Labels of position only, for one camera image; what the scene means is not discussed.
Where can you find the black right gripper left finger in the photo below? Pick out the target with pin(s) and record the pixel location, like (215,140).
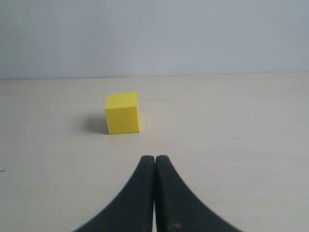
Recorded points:
(132,209)

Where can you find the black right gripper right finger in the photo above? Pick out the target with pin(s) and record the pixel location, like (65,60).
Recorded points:
(177,208)

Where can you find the yellow cube block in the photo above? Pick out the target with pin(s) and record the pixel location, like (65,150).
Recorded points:
(122,113)

